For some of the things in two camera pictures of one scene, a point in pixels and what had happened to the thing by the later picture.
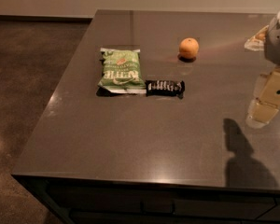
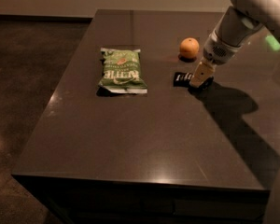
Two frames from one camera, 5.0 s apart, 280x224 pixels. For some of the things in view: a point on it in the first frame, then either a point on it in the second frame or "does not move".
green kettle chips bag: x=120 y=71 does not move
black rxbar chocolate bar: x=164 y=88 to x=182 y=79
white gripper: x=278 y=44 to x=217 y=51
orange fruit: x=189 y=48 does not move
